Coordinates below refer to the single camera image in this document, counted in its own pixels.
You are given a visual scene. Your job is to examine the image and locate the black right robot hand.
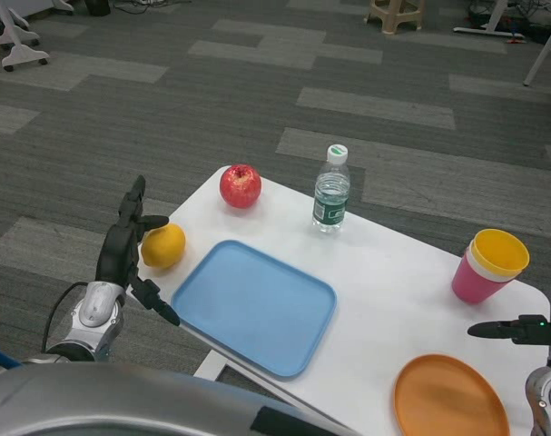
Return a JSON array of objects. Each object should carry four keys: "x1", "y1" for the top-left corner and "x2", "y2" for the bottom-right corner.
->
[{"x1": 467, "y1": 314, "x2": 551, "y2": 345}]

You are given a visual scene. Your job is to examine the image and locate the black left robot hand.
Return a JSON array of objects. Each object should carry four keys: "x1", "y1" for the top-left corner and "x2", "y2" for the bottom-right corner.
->
[{"x1": 95, "y1": 175, "x2": 182, "y2": 327}]

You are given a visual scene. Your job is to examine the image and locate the yellow lemon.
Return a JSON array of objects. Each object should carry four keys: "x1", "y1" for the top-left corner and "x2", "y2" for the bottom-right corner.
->
[{"x1": 141, "y1": 223, "x2": 187, "y2": 270}]

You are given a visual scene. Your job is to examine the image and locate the pink plastic cup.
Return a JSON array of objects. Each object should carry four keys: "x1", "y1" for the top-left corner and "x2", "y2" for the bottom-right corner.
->
[{"x1": 451, "y1": 257, "x2": 513, "y2": 304}]

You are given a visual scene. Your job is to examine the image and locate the white plastic cup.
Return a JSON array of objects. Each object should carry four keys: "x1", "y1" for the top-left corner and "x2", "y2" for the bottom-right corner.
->
[{"x1": 466, "y1": 247, "x2": 524, "y2": 284}]

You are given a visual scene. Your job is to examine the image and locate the yellow plastic cup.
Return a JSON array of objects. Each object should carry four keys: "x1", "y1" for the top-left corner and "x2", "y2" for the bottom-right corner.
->
[{"x1": 472, "y1": 228, "x2": 530, "y2": 280}]

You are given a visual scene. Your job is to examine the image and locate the orange plastic plate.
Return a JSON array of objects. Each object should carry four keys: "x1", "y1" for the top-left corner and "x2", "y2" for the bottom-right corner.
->
[{"x1": 393, "y1": 353, "x2": 511, "y2": 436}]

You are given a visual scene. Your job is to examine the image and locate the red apple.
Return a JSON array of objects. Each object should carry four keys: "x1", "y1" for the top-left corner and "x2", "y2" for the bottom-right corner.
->
[{"x1": 219, "y1": 163, "x2": 263, "y2": 210}]

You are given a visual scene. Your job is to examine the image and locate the silver robot chest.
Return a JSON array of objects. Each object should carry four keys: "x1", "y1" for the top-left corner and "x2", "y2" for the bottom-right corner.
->
[{"x1": 0, "y1": 361, "x2": 362, "y2": 436}]

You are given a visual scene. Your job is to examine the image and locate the blue plastic tray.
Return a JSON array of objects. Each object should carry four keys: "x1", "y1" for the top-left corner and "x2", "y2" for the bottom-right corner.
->
[{"x1": 171, "y1": 239, "x2": 339, "y2": 379}]

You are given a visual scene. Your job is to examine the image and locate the clear plastic water bottle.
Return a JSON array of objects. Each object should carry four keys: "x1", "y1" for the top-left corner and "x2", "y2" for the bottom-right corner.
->
[{"x1": 311, "y1": 144, "x2": 351, "y2": 234}]

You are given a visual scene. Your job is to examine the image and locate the white wheeled stand base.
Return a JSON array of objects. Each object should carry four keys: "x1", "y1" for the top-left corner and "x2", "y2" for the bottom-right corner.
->
[{"x1": 0, "y1": 0, "x2": 51, "y2": 73}]

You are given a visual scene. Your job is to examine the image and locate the white desk foot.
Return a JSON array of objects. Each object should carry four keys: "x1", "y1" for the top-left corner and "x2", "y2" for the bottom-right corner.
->
[{"x1": 452, "y1": 0, "x2": 528, "y2": 45}]

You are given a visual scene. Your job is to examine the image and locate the beige plastic stool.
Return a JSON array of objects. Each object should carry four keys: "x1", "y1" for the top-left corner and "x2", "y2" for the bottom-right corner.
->
[{"x1": 364, "y1": 0, "x2": 428, "y2": 35}]

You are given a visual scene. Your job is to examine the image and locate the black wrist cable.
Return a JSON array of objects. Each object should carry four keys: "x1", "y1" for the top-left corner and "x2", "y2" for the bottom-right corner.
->
[{"x1": 41, "y1": 281, "x2": 91, "y2": 355}]

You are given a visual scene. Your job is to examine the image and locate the blue cable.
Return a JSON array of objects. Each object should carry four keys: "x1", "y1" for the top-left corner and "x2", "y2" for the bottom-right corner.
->
[{"x1": 0, "y1": 342, "x2": 23, "y2": 370}]

